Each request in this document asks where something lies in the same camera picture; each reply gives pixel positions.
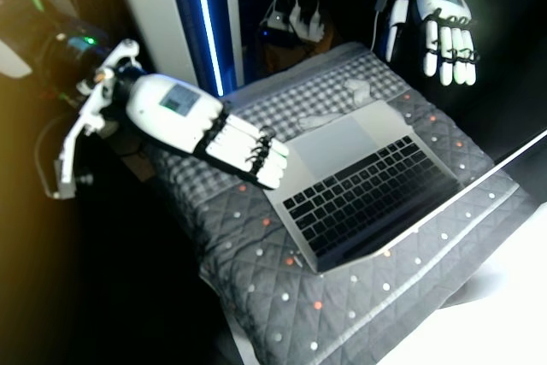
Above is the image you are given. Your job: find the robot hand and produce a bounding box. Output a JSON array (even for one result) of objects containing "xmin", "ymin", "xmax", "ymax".
[
  {"xmin": 125, "ymin": 74, "xmax": 291, "ymax": 191},
  {"xmin": 384, "ymin": 0, "xmax": 480, "ymax": 87}
]

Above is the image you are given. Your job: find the silver laptop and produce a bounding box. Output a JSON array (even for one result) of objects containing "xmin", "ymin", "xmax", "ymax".
[{"xmin": 262, "ymin": 99, "xmax": 547, "ymax": 275}]

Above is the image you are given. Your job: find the white robot body column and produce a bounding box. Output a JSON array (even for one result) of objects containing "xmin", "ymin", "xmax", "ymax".
[{"xmin": 106, "ymin": 0, "xmax": 244, "ymax": 97}]

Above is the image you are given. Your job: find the blue light strip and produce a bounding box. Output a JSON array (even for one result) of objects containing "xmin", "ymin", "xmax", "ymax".
[{"xmin": 191, "ymin": 0, "xmax": 226, "ymax": 97}]

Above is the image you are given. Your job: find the white power strip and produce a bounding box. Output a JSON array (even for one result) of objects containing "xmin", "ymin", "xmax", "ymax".
[{"xmin": 260, "ymin": 9, "xmax": 296, "ymax": 32}]

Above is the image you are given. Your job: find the grey quilt with printed bear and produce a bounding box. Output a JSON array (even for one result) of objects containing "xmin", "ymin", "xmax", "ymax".
[{"xmin": 144, "ymin": 42, "xmax": 539, "ymax": 365}]

